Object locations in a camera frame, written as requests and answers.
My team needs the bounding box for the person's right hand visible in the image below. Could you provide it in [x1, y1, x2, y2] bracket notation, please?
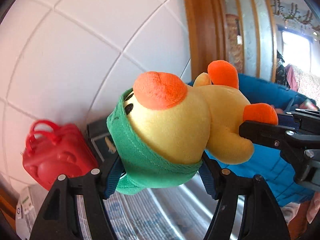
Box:
[306, 192, 320, 224]

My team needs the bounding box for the wooden glass partition screen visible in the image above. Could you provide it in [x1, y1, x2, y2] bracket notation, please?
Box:
[225, 0, 277, 82]

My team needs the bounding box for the yellow duck plush green hood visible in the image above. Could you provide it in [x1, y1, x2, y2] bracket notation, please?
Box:
[106, 60, 278, 195]

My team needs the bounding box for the blue plastic crate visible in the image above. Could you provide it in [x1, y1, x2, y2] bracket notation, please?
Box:
[193, 73, 319, 206]

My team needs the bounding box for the rolled patterned carpet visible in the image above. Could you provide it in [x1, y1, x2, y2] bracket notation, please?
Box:
[226, 14, 244, 73]

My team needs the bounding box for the red bear suitcase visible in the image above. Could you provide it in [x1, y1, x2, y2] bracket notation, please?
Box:
[22, 120, 99, 191]

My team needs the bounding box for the white remote control large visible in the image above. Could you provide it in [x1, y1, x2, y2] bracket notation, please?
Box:
[15, 187, 37, 239]

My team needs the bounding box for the black gift box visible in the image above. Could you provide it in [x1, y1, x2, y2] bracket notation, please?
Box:
[86, 118, 117, 165]

